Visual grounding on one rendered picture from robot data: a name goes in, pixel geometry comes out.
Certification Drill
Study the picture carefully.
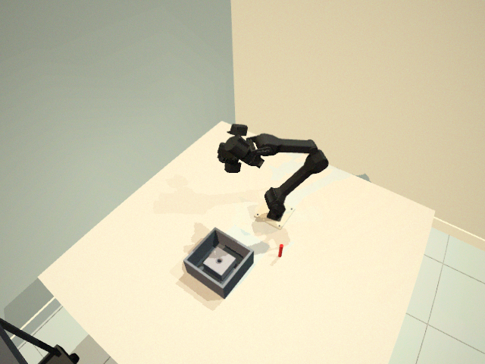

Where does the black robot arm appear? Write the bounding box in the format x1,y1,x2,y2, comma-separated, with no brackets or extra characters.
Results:
217,133,329,222

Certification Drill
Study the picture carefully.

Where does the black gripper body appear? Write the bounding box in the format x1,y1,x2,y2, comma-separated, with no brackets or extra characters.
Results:
224,124,248,173

